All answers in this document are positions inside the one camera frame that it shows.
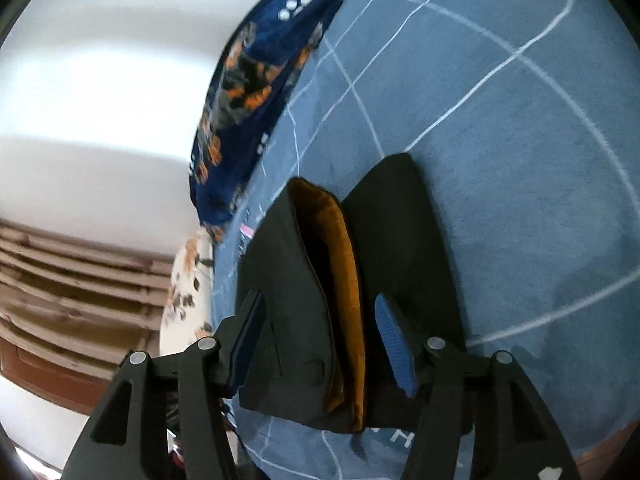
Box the white floral quilt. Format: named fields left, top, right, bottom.
left=160, top=228, right=214, bottom=356

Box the blue checked bed sheet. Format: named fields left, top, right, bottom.
left=213, top=0, right=639, bottom=456

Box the navy dog print blanket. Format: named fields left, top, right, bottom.
left=189, top=0, right=344, bottom=242

